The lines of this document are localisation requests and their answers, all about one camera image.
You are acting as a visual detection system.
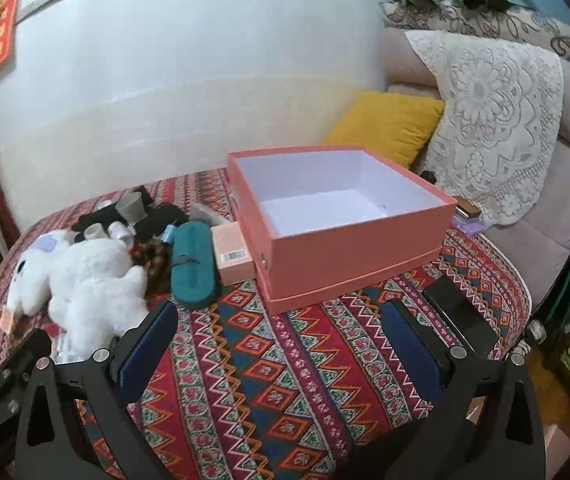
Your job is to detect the teal glasses case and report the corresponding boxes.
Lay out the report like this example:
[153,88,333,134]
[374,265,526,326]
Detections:
[167,222,224,309]

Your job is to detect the small pink carton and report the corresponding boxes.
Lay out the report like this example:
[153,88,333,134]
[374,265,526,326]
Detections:
[209,222,257,286]

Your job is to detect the red patterned blanket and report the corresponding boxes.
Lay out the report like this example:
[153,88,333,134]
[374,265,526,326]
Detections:
[0,167,534,480]

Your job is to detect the pink cardboard box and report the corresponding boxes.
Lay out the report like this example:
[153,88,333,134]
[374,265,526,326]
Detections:
[226,145,459,302]

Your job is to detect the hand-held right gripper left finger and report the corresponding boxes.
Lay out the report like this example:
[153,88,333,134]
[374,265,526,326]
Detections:
[15,300,181,480]

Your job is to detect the white pill bottle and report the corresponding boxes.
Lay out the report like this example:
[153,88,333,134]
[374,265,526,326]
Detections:
[109,222,137,246]

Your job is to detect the purple perfume bottle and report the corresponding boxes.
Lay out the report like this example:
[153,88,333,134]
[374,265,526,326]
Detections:
[449,195,488,234]

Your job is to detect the white lace cloth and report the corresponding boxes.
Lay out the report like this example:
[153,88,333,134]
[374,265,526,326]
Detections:
[405,30,566,227]

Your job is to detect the white plush toy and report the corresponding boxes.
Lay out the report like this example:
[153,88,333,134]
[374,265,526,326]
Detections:
[5,230,149,357]

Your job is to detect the floral pillow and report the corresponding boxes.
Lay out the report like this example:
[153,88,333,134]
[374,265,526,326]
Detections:
[380,0,570,69]

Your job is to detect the black smartphone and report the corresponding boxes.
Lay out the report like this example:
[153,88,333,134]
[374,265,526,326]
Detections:
[422,275,498,361]

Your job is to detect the brown bead bracelet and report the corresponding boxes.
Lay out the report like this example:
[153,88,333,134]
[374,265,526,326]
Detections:
[129,239,172,297]

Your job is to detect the yellow cushion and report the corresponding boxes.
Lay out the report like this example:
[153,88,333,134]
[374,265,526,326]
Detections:
[321,91,446,169]

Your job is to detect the grey plastic cup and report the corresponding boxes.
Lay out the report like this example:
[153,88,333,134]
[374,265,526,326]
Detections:
[115,192,147,224]

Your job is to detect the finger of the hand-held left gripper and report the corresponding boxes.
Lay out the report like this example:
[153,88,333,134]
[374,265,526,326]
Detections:
[0,329,53,411]

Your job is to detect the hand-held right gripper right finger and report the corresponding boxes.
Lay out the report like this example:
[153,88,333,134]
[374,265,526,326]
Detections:
[352,300,550,480]

